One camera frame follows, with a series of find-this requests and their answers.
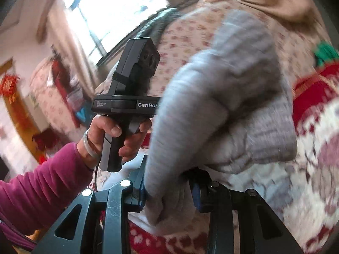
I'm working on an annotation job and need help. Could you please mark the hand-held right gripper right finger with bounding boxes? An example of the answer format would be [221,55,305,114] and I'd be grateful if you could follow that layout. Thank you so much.
[189,173,304,254]

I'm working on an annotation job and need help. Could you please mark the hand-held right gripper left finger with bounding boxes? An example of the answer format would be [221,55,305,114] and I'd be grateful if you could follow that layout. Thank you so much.
[32,155,147,254]

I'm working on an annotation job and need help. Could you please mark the grey pants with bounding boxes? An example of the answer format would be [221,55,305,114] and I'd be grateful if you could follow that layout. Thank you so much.
[102,9,298,236]

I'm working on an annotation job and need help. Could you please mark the person's left forearm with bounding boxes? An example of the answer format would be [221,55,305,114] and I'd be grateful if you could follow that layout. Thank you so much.
[0,138,102,245]

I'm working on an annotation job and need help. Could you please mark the person's left hand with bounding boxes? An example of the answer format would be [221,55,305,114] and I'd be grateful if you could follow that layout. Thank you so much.
[89,116,152,163]

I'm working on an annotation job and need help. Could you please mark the grey fuzzy blanket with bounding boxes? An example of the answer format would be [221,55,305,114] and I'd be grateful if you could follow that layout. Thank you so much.
[127,8,186,48]

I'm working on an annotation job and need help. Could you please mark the window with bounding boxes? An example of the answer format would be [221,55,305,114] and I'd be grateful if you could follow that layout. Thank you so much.
[64,0,220,64]

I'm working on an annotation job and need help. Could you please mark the floral bed sheet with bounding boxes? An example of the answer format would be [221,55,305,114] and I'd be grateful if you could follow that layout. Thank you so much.
[151,0,324,90]

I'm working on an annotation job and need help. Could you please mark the beige curtain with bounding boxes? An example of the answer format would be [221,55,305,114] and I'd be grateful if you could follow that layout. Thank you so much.
[40,5,100,90]

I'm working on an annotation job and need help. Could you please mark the blue bag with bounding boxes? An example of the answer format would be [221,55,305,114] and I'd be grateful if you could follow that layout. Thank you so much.
[75,106,90,123]

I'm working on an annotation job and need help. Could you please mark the red and white patterned blanket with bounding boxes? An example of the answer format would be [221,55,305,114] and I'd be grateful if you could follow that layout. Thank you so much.
[89,61,339,254]

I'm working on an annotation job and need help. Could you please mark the green cloth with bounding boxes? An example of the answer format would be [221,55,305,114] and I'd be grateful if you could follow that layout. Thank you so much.
[314,42,339,67]

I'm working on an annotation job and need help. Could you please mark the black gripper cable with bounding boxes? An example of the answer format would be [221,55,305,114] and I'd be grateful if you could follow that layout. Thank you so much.
[92,161,102,192]

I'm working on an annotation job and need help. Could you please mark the silver bracelet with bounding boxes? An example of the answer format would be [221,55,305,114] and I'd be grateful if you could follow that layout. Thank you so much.
[83,129,100,157]

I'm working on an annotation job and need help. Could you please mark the wooden door frame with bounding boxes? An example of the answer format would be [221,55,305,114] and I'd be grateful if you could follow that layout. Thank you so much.
[0,58,43,143]

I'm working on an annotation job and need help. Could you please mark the red wall hanging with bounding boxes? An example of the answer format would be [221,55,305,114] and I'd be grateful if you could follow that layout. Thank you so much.
[0,75,22,104]

